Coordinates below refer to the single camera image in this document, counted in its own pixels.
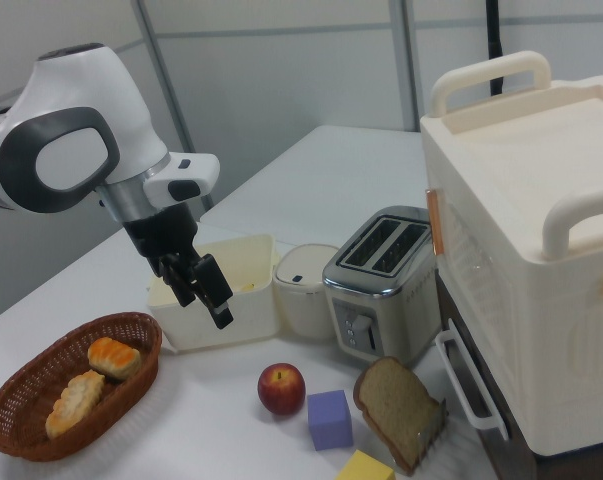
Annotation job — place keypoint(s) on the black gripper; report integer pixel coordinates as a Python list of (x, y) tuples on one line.
[(161, 235)]

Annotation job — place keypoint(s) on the pale bread roll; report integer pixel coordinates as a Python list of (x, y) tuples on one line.
[(73, 405)]

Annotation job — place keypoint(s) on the orange-topped bread roll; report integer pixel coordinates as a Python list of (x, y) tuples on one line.
[(113, 357)]

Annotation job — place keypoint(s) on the brown bread slice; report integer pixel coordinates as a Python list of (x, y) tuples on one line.
[(391, 405)]

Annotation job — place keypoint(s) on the small yellow scrap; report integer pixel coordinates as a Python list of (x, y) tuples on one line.
[(249, 286)]

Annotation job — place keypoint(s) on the cream square plastic bin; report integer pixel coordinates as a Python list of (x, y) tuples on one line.
[(253, 310)]

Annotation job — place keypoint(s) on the small white lidded bin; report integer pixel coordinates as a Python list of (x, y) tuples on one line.
[(306, 305)]

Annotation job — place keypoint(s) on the red apple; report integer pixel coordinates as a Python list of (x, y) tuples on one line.
[(281, 390)]

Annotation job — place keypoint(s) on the silver two-slot toaster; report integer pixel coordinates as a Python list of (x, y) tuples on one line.
[(381, 300)]

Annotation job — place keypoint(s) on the purple cube block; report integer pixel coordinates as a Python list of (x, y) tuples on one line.
[(330, 420)]

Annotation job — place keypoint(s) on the brown wicker basket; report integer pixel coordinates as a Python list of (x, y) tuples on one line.
[(26, 400)]

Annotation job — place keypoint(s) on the yellow block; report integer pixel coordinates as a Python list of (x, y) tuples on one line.
[(363, 467)]

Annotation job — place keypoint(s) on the copper box latch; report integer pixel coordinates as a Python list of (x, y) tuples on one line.
[(435, 220)]

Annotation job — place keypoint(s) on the large cream storage box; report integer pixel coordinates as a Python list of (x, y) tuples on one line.
[(521, 225)]

